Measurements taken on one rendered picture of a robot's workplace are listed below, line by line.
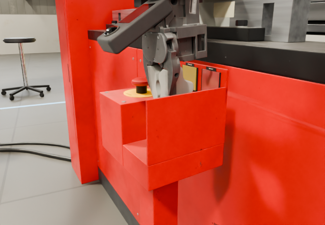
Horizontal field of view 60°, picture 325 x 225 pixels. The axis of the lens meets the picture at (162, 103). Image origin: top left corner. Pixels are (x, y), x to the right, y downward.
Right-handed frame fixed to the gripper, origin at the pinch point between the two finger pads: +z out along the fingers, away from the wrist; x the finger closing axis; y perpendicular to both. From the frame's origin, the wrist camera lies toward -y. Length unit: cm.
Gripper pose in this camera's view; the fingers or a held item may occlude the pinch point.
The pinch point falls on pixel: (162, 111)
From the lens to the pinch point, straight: 48.2
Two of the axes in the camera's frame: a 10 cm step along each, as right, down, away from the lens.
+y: 8.4, -2.3, 4.9
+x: -5.3, -2.4, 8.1
